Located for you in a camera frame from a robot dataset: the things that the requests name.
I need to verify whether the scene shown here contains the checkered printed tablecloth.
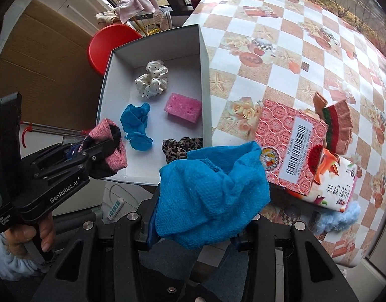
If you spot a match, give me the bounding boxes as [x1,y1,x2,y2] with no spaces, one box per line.
[182,0,386,266]

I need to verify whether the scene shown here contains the brown cardboard sheet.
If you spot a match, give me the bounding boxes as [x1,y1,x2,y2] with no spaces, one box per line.
[0,0,110,164]

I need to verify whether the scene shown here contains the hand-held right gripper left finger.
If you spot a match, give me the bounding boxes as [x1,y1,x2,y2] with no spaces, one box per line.
[31,195,168,302]

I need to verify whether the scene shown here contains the small blue cloth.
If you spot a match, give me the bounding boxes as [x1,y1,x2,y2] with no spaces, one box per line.
[120,102,154,151]

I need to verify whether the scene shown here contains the leopard print scrunchie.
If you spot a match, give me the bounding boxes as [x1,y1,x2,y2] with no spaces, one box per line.
[161,137,203,164]

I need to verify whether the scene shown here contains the white power strip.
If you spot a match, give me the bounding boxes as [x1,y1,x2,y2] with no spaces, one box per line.
[108,197,124,219]

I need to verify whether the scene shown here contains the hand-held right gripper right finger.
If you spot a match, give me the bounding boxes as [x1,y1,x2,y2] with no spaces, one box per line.
[231,214,360,302]

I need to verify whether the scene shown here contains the silver rack rods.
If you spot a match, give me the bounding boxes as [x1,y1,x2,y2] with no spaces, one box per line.
[20,120,93,148]

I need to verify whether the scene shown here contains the red patterned carton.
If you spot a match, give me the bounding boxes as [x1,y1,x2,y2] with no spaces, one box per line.
[253,99,359,213]

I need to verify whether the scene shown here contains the person's left forearm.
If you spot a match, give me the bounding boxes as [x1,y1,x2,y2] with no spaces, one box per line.
[0,239,49,282]

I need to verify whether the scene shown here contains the brown knitted cloth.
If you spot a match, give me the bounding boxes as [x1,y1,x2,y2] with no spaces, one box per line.
[312,91,353,156]

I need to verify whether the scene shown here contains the light blue fluffy cloth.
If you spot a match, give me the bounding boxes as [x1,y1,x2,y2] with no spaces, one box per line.
[312,202,361,235]

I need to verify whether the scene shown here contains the pale pink towel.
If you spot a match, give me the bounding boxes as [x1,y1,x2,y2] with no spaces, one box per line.
[116,0,159,24]

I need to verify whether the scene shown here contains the patterned beige cloth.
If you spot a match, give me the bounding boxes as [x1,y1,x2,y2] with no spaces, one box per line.
[95,11,124,24]

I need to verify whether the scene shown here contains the red plastic basin left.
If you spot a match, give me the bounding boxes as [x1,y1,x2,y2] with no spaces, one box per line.
[88,23,143,76]

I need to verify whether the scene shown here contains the pink sponge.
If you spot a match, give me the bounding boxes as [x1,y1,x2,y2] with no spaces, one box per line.
[163,93,202,123]

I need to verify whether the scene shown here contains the pink and black cloth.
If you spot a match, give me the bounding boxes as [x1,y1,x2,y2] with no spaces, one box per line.
[78,118,129,180]

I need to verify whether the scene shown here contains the white cable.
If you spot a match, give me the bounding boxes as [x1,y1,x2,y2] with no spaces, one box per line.
[103,184,140,208]

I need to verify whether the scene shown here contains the greyish pink cloth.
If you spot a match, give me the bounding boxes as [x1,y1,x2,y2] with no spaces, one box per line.
[155,9,173,30]

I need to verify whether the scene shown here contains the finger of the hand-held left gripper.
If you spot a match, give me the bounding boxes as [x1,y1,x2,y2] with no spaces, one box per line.
[59,142,84,162]
[80,138,124,180]

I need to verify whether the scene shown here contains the white cardboard box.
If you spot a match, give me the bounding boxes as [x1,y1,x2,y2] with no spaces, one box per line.
[96,23,212,186]

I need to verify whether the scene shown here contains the large blue waffle cloth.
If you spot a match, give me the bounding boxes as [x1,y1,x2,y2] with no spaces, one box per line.
[153,141,271,250]

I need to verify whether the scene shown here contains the cream dotted satin scrunchie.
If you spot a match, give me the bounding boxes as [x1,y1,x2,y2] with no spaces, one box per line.
[134,60,170,99]

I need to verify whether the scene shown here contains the person's left hand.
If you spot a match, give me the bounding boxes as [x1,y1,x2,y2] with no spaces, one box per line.
[4,211,57,255]

